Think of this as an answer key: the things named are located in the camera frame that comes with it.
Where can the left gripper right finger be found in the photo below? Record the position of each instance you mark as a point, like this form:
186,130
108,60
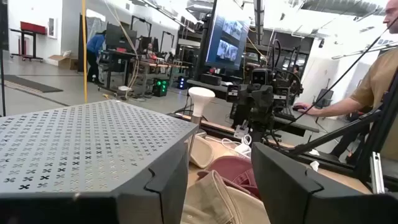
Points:
295,199

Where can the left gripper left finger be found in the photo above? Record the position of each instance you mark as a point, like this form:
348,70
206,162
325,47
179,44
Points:
140,205

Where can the maroon baseball cap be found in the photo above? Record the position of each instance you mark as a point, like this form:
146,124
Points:
236,171

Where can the beige baseball cap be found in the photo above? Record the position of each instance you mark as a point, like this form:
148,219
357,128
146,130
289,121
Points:
217,202
202,152

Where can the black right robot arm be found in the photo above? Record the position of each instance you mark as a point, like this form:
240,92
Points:
289,84

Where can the black computer mouse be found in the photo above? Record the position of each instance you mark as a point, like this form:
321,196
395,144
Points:
299,108

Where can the grey computer desk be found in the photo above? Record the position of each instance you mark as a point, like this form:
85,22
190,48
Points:
298,121

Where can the white mushroom table lamp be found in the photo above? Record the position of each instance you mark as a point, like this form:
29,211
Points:
200,99

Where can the monitor with blue screen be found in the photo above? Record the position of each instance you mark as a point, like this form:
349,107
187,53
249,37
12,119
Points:
228,40

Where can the black device with blue lights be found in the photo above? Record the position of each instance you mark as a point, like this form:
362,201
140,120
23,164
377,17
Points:
183,82

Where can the black device with green lights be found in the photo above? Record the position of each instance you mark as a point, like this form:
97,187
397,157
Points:
160,87

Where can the person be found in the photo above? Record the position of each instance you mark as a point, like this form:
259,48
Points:
150,51
94,53
376,81

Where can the cardboard box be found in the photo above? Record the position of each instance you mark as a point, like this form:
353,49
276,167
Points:
63,61

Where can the dark floor mat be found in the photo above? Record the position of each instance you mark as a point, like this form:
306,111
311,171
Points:
31,84

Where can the red-topped black cart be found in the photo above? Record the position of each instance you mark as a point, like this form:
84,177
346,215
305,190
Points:
32,28

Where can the black aluminium table frame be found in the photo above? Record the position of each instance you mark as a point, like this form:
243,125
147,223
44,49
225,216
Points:
373,140

